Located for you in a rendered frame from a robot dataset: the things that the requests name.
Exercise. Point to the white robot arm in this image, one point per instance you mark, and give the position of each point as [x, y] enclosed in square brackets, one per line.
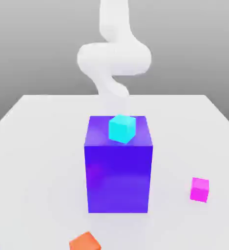
[114, 58]

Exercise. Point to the small cyan cube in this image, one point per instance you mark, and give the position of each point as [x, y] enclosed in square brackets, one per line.
[121, 129]

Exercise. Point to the small magenta cube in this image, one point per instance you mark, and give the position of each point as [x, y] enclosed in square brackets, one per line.
[199, 190]

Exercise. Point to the small orange cube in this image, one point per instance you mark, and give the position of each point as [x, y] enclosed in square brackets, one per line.
[85, 242]

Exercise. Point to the large purple box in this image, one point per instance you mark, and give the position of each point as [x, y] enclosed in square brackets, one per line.
[118, 175]

